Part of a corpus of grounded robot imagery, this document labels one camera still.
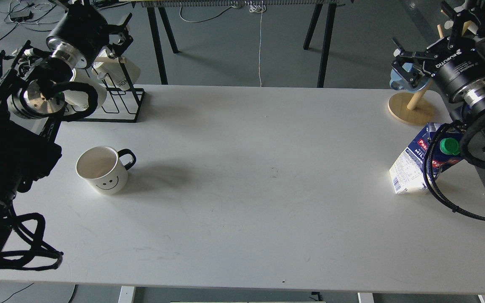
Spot blue white milk carton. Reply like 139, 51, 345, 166
389, 122, 463, 194

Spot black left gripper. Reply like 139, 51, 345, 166
46, 4, 133, 69

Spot white smiley face mug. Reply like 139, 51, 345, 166
75, 146, 137, 194

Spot black wire mug rack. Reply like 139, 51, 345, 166
82, 67, 145, 122

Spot white mug rear on rack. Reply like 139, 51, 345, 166
92, 49, 142, 91

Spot white hanging cable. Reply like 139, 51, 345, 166
249, 3, 267, 87

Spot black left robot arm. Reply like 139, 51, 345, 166
0, 0, 133, 271

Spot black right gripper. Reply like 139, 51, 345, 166
391, 37, 485, 103

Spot wooden mug tree stand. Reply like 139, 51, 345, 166
388, 8, 485, 125

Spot white mug front on rack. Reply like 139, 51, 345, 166
63, 69, 107, 111

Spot white mug on rack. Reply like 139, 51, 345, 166
92, 49, 142, 91
63, 69, 107, 111

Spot floor cables and adapter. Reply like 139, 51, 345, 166
0, 0, 133, 57

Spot blue mug on tree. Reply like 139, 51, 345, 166
389, 69, 430, 93

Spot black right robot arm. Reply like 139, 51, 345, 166
391, 36, 485, 222

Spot black trestle table legs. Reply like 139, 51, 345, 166
142, 0, 344, 88

